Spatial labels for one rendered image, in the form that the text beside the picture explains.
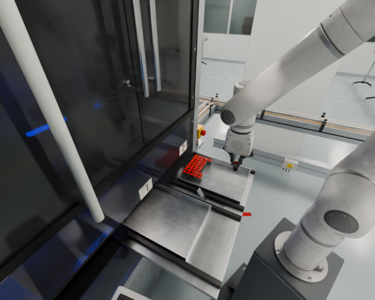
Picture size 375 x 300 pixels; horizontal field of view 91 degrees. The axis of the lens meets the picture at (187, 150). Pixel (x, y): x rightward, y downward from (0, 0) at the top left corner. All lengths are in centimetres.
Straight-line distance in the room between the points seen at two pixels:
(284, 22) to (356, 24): 175
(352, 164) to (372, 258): 175
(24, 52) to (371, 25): 57
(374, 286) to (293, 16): 229
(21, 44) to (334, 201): 67
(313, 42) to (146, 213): 83
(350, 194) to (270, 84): 33
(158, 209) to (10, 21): 78
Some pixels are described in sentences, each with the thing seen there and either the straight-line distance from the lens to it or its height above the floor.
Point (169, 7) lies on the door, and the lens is 77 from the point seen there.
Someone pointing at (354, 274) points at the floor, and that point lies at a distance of 219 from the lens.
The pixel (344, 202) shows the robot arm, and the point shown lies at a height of 127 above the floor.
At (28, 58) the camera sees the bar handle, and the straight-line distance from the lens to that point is 35.
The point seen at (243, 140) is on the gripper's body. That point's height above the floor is 126.
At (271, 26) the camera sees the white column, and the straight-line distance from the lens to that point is 226.
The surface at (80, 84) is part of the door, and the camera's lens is 50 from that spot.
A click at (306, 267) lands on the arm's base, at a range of 90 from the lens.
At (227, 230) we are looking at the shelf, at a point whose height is 88.
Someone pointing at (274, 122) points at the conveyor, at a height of 88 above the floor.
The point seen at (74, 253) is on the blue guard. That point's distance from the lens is 68.
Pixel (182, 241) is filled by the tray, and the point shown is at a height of 88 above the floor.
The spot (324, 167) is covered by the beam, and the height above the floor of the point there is 55.
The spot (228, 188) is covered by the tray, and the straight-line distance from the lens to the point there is 102.
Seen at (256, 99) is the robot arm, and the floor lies 145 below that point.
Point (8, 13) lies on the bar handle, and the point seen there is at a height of 162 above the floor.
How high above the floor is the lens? 162
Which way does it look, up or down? 36 degrees down
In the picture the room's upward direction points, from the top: 1 degrees clockwise
